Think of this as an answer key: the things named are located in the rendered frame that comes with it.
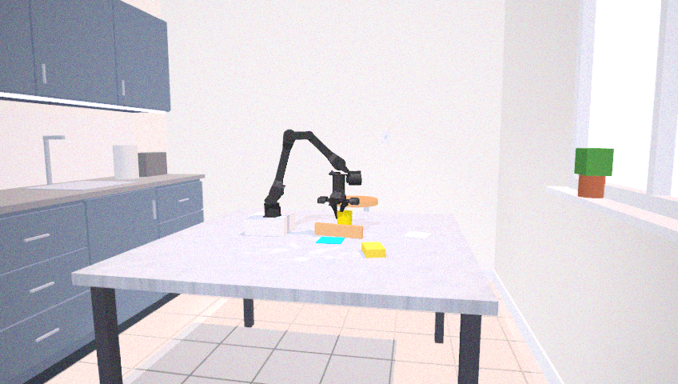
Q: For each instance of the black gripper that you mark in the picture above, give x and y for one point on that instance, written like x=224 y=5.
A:
x=351 y=201

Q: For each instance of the tan curved bar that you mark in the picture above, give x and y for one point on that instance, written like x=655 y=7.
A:
x=338 y=230

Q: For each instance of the yellow block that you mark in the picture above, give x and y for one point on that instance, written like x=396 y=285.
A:
x=373 y=250

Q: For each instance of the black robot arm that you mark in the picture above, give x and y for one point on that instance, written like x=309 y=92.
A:
x=353 y=178

